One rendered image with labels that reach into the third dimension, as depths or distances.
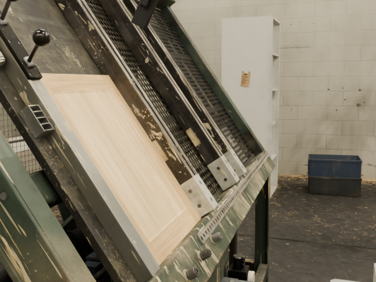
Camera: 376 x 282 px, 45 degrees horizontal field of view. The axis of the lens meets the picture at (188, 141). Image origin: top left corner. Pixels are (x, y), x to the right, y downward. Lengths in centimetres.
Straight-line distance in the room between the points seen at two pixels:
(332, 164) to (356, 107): 124
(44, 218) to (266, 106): 446
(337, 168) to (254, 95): 130
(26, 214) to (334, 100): 589
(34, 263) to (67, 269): 6
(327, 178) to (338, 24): 216
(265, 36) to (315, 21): 150
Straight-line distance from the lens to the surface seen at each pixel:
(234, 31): 527
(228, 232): 155
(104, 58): 155
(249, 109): 521
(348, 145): 656
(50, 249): 83
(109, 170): 118
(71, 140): 108
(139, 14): 93
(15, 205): 85
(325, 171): 555
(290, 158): 662
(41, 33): 104
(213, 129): 205
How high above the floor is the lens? 133
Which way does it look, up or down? 7 degrees down
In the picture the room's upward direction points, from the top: straight up
